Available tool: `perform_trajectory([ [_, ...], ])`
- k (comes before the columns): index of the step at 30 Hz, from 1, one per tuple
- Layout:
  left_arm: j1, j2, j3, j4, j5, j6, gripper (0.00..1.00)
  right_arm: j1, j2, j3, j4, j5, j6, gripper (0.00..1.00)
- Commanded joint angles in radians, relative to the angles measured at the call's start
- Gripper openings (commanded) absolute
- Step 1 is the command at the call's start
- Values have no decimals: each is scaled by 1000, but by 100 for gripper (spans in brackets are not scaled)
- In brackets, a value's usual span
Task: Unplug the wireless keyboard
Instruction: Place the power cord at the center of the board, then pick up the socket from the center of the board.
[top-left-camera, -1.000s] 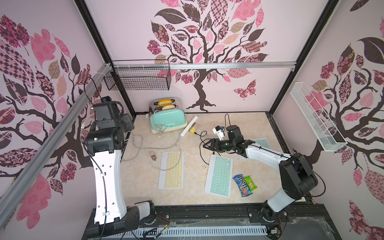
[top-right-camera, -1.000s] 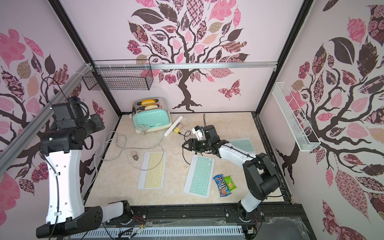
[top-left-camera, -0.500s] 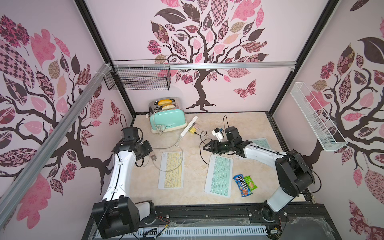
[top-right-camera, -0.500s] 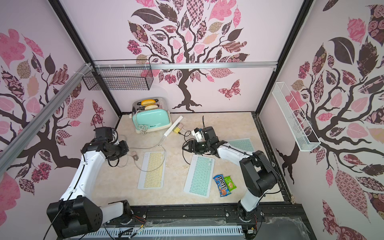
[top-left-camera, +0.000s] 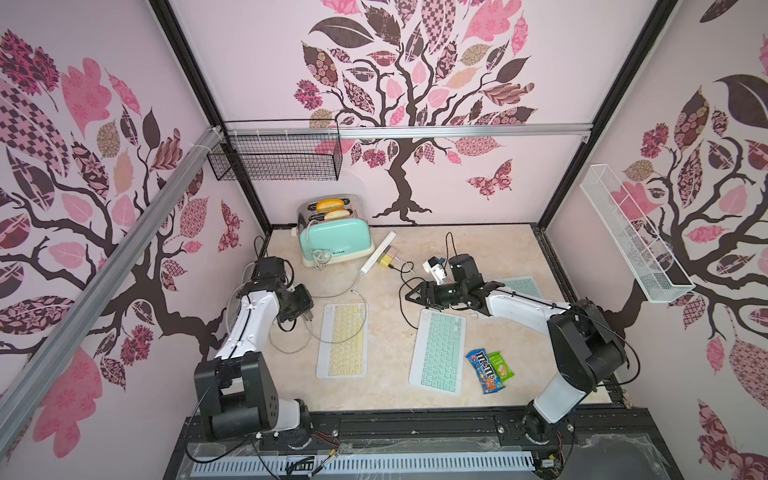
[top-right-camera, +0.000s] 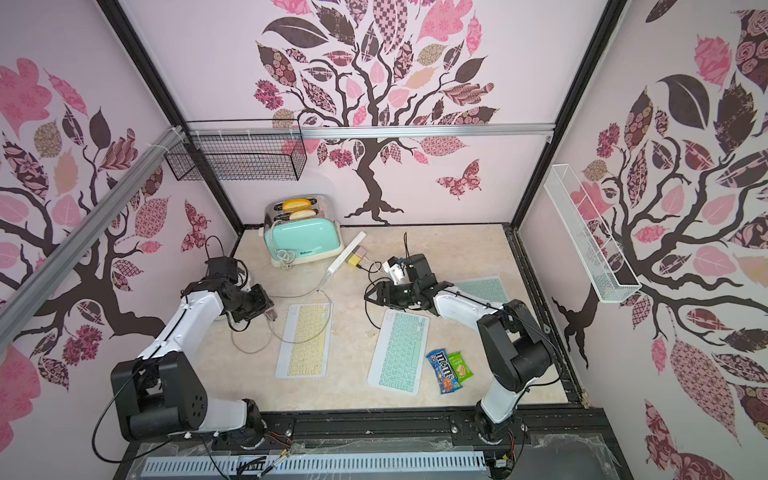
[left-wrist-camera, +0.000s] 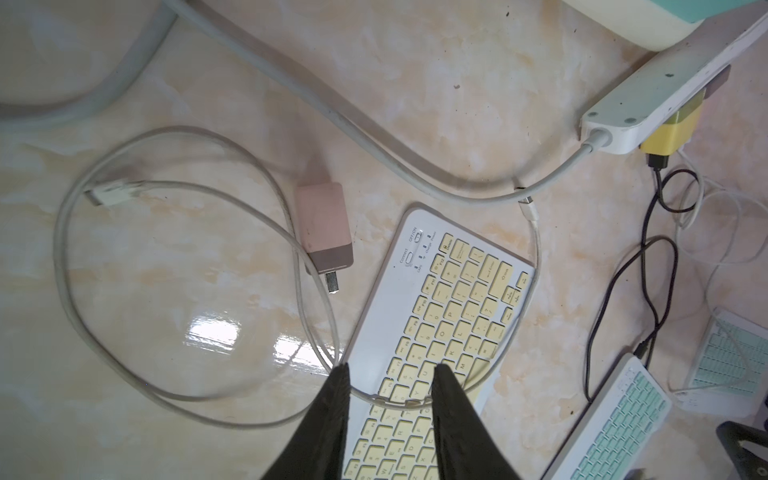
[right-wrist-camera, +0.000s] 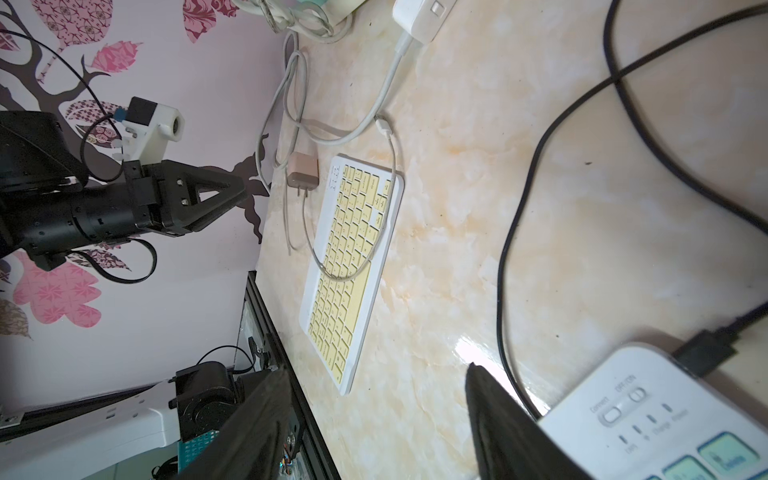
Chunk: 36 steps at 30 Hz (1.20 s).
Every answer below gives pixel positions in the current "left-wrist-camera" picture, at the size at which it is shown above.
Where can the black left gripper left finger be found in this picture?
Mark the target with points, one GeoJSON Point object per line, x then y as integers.
{"type": "Point", "coordinates": [316, 449]}

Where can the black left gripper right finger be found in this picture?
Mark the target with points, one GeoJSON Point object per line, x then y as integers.
{"type": "Point", "coordinates": [464, 448]}

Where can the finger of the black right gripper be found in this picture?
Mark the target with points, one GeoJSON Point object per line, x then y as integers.
{"type": "Point", "coordinates": [732, 436]}

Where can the yellow wireless keyboard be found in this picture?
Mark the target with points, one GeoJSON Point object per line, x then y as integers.
{"type": "Point", "coordinates": [444, 295]}

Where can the yellow USB charger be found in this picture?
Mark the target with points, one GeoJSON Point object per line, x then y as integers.
{"type": "Point", "coordinates": [677, 129]}

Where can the white power strip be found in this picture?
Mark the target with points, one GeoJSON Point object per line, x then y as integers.
{"type": "Point", "coordinates": [634, 109]}

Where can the mint green toaster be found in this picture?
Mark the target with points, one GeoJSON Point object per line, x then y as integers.
{"type": "Point", "coordinates": [654, 25]}

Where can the green wireless keyboard right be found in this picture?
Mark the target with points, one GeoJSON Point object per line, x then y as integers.
{"type": "Point", "coordinates": [729, 368]}

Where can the green wireless keyboard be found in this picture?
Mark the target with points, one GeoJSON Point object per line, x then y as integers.
{"type": "Point", "coordinates": [629, 408]}
{"type": "Point", "coordinates": [729, 368]}

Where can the green wireless keyboard centre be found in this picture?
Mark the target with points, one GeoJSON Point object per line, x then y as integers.
{"type": "Point", "coordinates": [629, 408]}

